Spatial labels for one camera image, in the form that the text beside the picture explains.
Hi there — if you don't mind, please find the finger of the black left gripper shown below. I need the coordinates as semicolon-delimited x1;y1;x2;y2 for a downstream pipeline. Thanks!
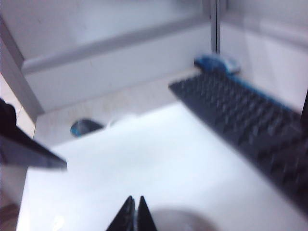
0;96;68;170

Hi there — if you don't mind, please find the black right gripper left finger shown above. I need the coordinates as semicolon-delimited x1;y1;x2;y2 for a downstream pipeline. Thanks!
105;195;136;231

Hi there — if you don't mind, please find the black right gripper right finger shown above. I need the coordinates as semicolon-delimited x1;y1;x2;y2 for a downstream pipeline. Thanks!
138;195;158;231

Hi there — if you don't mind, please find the white raised board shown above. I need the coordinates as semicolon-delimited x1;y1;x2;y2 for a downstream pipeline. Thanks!
15;102;308;231

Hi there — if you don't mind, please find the dark blue oval object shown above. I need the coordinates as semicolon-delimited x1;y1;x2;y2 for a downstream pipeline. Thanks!
70;118;104;138

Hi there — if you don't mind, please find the black keyboard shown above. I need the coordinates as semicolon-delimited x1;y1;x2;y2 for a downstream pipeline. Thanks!
168;72;308;217

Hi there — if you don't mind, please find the grey aluminium partition post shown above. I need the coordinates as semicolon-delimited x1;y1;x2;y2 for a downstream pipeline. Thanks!
0;16;45;117
209;0;221;52

